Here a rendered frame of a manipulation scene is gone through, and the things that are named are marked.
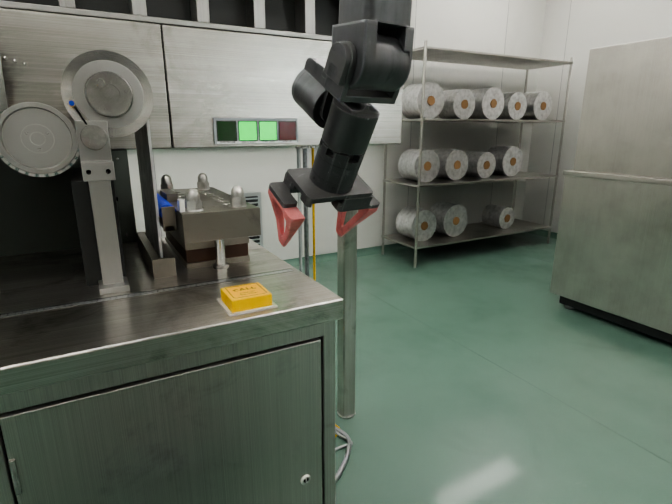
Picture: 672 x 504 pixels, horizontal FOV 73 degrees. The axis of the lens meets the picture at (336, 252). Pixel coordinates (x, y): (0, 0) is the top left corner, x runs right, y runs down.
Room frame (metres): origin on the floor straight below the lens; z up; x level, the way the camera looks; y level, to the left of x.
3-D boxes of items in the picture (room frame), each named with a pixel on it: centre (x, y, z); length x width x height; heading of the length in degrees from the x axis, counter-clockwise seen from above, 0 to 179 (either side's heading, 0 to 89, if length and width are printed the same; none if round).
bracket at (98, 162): (0.80, 0.42, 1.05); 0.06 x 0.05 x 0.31; 29
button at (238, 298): (0.73, 0.15, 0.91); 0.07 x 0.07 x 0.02; 29
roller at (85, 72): (0.96, 0.47, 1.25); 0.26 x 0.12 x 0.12; 29
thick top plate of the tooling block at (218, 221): (1.08, 0.33, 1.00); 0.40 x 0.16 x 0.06; 29
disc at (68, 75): (0.85, 0.41, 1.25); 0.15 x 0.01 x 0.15; 119
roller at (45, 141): (0.90, 0.57, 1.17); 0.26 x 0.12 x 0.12; 29
